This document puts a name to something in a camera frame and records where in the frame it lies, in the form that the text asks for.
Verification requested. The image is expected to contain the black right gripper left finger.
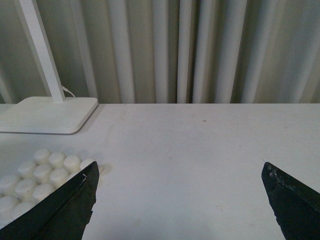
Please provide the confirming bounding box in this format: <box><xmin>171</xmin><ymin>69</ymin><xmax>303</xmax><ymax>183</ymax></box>
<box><xmin>0</xmin><ymin>161</ymin><xmax>100</xmax><ymax>240</ymax></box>

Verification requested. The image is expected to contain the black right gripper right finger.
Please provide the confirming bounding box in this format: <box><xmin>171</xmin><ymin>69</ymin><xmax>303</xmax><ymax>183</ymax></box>
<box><xmin>261</xmin><ymin>162</ymin><xmax>320</xmax><ymax>240</ymax></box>

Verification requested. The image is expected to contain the white studded base plate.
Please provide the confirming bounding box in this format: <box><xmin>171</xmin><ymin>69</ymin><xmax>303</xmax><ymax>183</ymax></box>
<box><xmin>0</xmin><ymin>148</ymin><xmax>96</xmax><ymax>228</ymax></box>

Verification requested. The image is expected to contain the white desk lamp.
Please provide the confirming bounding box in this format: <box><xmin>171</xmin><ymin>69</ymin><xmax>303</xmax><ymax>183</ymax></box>
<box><xmin>0</xmin><ymin>0</ymin><xmax>98</xmax><ymax>135</ymax></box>

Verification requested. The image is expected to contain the grey pleated curtain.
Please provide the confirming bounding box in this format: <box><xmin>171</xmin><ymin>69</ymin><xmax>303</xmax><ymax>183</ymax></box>
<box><xmin>0</xmin><ymin>0</ymin><xmax>320</xmax><ymax>105</ymax></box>

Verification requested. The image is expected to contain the white lamp power cable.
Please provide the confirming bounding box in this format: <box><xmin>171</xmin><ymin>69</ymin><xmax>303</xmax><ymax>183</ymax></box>
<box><xmin>61</xmin><ymin>85</ymin><xmax>76</xmax><ymax>98</ymax></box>

